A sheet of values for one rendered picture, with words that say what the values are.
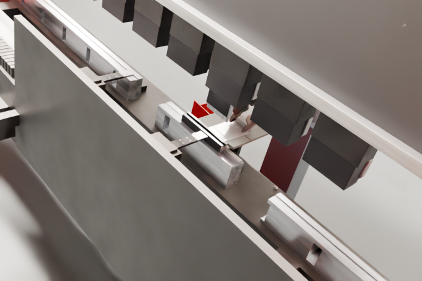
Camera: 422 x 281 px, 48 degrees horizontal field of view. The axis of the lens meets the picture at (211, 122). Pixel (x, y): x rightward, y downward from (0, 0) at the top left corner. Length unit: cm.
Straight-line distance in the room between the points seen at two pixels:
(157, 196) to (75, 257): 150
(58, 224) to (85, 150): 142
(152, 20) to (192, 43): 21
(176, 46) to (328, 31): 72
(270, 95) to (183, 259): 55
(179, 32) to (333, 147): 62
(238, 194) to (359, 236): 154
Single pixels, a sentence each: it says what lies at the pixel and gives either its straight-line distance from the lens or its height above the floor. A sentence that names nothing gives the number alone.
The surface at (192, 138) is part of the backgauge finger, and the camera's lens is 155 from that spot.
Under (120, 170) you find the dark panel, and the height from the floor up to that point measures 121.
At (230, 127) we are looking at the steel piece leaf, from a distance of 166.
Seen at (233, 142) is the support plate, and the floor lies 100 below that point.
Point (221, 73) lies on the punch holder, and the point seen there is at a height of 125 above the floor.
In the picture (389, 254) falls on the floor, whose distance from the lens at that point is 303.
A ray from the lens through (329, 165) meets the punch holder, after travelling 127.
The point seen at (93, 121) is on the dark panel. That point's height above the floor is 126.
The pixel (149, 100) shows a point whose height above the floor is 88.
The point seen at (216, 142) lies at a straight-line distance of 157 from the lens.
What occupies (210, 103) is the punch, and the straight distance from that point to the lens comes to 155.
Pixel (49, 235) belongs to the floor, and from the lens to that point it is 253.
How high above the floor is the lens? 192
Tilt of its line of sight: 34 degrees down
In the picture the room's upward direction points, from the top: 15 degrees clockwise
